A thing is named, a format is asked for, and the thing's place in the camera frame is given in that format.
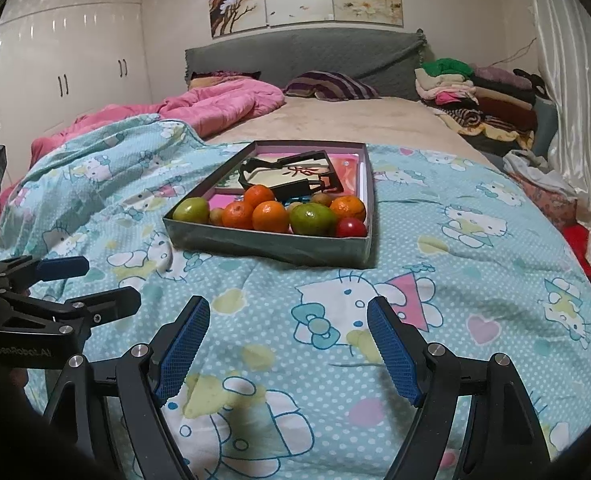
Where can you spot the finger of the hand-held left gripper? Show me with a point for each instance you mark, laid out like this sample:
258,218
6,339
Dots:
62,266
115,305

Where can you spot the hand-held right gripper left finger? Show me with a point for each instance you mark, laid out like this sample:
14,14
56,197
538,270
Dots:
183,345

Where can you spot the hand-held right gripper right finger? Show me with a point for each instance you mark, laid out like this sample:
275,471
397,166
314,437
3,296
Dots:
393,350

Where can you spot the small green jujube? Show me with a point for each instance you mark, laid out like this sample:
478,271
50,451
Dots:
191,210

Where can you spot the red cherry tomato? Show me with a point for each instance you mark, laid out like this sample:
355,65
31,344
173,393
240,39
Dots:
351,227

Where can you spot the brown longan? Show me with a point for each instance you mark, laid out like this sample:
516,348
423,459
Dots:
216,216
294,205
320,199

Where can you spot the shallow grey cardboard box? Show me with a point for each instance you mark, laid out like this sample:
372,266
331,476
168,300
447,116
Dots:
275,247

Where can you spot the orange tangerine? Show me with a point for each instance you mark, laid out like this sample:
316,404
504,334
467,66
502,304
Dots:
270,216
348,207
258,195
238,215

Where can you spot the large green jujube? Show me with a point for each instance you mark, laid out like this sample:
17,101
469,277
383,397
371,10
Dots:
313,218

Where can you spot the person's left hand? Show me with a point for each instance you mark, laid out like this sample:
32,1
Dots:
18,376

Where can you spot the blue cartoon print blanket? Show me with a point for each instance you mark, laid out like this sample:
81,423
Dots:
450,285

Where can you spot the pink workbook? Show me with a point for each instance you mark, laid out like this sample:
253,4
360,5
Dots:
220,200

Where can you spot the landscape cover book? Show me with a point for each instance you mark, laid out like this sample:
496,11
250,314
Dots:
275,175

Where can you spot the pink floral cloth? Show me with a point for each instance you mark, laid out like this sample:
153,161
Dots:
550,205

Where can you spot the red cloth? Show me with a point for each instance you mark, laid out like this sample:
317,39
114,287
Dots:
578,240

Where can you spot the white glossy wardrobe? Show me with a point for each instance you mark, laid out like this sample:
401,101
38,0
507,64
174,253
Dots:
75,50

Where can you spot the pink quilt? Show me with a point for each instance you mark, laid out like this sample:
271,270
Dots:
215,105

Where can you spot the white grey crumpled cloth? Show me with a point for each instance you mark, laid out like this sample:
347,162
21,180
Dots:
530,165

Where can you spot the beige bed sheet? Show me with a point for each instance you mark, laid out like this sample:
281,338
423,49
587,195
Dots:
365,120

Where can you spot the dark magenta pillow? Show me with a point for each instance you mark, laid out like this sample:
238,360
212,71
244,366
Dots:
225,76

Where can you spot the pile of folded clothes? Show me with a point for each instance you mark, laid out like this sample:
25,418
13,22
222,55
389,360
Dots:
450,90

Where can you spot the purple striped pillow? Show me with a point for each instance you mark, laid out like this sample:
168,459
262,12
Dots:
330,85

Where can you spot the grey blue cushion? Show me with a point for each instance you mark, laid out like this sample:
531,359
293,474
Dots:
545,120

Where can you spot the white satin curtain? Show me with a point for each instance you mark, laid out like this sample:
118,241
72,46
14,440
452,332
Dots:
590,110

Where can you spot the grey padded headboard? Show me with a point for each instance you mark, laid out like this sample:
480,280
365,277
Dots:
300,52

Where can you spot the black plastic frame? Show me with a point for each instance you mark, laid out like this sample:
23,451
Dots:
298,188

